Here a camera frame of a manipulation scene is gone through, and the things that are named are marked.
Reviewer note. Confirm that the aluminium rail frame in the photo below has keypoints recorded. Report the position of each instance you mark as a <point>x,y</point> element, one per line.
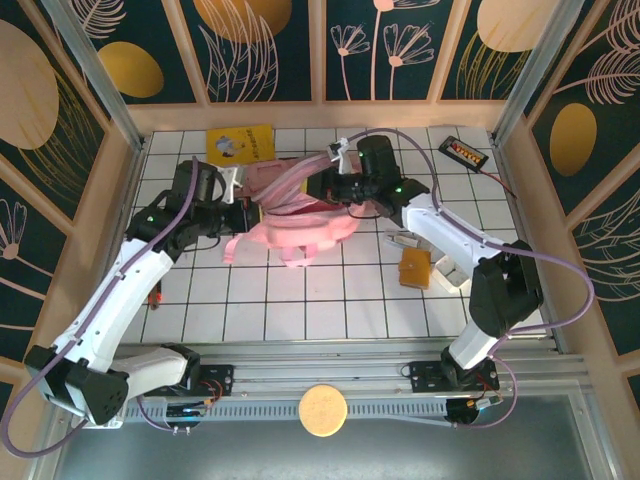
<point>320,372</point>

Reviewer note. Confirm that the black charging board yellow connectors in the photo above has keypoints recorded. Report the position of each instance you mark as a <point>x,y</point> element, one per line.
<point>462,152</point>

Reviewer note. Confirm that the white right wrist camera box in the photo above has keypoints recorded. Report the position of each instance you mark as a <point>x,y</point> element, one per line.
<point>345,162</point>

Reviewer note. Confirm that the round cork disc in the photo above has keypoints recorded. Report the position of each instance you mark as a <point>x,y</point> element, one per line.
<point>322,410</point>

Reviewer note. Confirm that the white plastic box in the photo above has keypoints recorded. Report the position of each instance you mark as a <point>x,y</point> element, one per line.
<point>450,275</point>

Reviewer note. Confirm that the yellow book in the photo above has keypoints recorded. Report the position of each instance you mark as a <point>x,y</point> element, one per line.
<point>240,145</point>

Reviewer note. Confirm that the clear plastic pencil case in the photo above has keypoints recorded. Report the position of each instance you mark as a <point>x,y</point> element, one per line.
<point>405,240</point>

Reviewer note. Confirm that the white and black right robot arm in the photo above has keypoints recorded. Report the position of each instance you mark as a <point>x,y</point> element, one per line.
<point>450,235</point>

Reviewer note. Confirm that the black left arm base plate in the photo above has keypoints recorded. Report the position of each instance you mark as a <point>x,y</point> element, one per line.
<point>220,380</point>

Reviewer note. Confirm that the pink backpack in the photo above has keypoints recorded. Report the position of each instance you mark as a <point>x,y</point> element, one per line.
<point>300,230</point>

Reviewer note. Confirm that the aluminium corner post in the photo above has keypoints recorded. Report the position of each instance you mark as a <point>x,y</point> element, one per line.
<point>97,75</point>
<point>531,75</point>

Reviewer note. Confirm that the brown leather wallet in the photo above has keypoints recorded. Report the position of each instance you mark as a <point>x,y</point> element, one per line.
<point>415,270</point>

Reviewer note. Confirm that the small circuit board with LED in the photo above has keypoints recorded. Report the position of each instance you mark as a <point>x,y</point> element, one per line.
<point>485,404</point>
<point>187,411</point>

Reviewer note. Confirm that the black pen with red tip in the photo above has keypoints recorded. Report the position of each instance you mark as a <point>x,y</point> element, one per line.
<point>158,298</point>

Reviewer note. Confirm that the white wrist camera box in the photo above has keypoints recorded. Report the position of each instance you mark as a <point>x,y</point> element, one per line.
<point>230,182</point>
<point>345,162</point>

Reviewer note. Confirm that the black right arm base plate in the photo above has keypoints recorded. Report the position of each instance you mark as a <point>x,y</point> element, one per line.
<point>425,377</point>

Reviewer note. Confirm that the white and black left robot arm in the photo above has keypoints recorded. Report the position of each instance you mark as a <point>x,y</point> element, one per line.
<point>115,300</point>

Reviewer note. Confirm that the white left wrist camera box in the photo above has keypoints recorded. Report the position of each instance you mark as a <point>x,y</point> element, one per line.
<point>230,182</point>

